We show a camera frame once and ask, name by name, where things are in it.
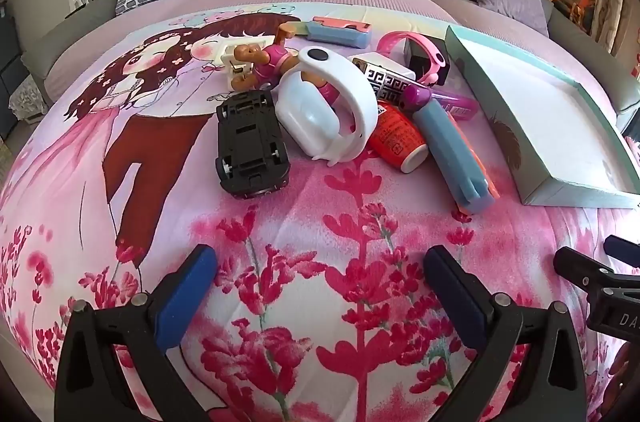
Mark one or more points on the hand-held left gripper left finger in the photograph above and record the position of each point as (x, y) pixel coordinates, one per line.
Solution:
(185, 297)

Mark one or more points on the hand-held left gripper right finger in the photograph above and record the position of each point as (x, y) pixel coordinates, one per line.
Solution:
(450, 297)

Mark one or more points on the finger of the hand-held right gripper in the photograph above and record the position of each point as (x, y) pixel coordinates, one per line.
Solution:
(580, 267)
(625, 246)

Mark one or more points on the blue-grey utility knife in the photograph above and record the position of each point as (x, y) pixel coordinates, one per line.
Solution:
(450, 152)

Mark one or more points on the teal cardboard tray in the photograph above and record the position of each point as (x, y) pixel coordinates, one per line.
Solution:
(540, 102)

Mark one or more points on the black toy car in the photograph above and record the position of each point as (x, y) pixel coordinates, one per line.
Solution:
(250, 142)

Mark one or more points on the red bottle white cap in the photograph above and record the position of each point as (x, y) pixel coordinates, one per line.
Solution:
(395, 132)

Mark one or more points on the purple pink tube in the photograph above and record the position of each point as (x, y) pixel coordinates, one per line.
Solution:
(417, 97)

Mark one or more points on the white wristband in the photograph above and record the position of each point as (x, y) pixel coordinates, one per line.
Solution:
(305, 112)

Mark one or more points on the cream plastic clamp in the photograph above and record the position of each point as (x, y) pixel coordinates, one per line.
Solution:
(240, 80)

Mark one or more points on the black power adapter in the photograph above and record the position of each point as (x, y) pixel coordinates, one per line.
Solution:
(425, 52)

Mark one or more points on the brown toy dog pink outfit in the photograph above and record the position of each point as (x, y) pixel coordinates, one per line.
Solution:
(275, 60)

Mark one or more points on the pink wristwatch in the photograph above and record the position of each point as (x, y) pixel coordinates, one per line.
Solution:
(395, 40)

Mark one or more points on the pink and teal utility knife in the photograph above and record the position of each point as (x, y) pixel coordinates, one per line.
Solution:
(340, 30)

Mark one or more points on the printed cartoon blanket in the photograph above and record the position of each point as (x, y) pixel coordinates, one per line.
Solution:
(300, 227)

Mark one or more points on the patterned beige curtain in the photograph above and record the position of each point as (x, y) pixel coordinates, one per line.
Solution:
(615, 2)

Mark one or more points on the orange backpack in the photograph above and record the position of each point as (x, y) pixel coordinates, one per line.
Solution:
(575, 2)

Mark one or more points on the white lace cloth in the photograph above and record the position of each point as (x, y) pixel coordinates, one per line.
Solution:
(27, 100)

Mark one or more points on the dark grey cabinet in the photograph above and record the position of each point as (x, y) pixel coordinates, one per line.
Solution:
(10, 67)

